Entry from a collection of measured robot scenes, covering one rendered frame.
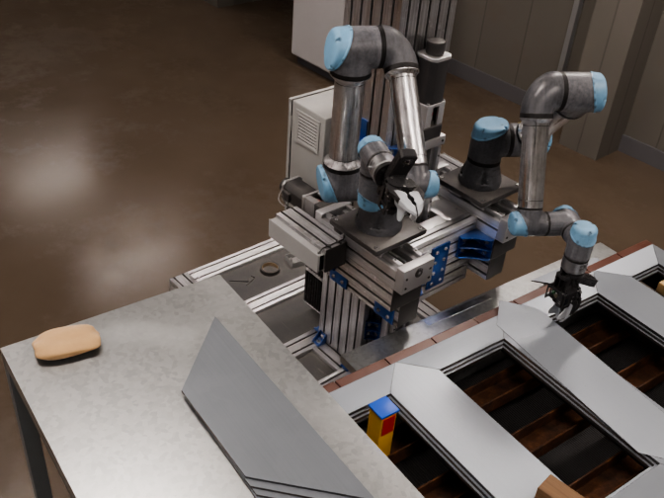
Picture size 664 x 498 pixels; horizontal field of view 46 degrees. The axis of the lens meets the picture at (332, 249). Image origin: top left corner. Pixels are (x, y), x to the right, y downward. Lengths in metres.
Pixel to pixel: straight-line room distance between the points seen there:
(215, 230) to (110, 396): 2.49
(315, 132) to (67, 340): 1.20
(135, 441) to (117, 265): 2.35
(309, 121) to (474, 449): 1.28
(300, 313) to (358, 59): 1.54
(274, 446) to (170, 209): 2.88
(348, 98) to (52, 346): 1.01
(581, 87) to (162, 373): 1.40
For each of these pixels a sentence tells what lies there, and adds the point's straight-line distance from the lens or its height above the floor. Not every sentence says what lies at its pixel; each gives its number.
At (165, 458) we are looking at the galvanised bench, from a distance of 1.75.
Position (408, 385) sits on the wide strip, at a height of 0.84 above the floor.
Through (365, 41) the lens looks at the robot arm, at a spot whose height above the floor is 1.66.
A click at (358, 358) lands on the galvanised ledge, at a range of 2.51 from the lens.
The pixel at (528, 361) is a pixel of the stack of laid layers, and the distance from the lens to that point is 2.40.
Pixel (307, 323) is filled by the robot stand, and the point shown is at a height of 0.21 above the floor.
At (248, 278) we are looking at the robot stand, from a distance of 3.58.
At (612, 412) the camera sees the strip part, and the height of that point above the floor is 0.84.
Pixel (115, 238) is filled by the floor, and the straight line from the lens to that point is 4.26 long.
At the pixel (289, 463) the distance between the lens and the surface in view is 1.70.
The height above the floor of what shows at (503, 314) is 0.84.
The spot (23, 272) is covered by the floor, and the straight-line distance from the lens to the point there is 4.11.
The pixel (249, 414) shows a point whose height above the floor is 1.07.
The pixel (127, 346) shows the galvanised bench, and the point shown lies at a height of 1.05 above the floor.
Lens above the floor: 2.38
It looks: 35 degrees down
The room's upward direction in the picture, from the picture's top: 5 degrees clockwise
